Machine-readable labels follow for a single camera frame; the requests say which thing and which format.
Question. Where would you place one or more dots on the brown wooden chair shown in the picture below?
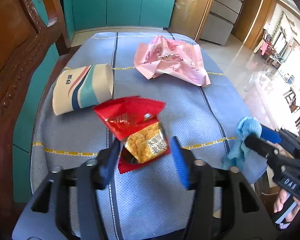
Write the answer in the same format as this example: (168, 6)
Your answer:
(24, 42)

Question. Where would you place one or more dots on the blue checked tablecloth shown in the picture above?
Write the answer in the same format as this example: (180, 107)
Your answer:
(148, 203)

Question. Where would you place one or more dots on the light blue cloth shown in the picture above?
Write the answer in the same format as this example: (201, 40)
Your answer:
(242, 139)

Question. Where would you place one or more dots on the pink printed paper wrapper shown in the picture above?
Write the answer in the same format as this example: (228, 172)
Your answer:
(175, 58)

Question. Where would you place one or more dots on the white plastic laundry basket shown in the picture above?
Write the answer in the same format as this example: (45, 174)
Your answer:
(264, 101)

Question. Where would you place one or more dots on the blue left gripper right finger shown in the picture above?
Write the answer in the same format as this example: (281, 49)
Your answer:
(182, 161)

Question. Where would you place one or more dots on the person's right hand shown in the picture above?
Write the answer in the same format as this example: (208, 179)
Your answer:
(287, 206)

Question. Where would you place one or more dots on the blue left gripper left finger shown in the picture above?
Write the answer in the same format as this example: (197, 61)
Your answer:
(107, 160)

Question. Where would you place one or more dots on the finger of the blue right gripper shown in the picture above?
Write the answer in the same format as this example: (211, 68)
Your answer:
(270, 135)
(260, 146)

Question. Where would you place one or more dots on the red snack packet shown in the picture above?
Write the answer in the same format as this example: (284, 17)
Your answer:
(134, 122)

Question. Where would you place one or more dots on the striped paper cup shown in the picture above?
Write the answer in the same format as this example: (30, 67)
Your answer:
(82, 87)

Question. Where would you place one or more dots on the grey refrigerator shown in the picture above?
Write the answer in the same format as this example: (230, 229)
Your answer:
(220, 21)

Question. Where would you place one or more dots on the wooden door panel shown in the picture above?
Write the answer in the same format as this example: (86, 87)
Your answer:
(189, 17)

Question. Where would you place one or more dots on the teal kitchen cabinets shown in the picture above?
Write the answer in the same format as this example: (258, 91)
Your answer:
(79, 15)

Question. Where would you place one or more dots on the distant dining chairs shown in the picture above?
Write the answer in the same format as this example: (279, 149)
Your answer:
(282, 60)

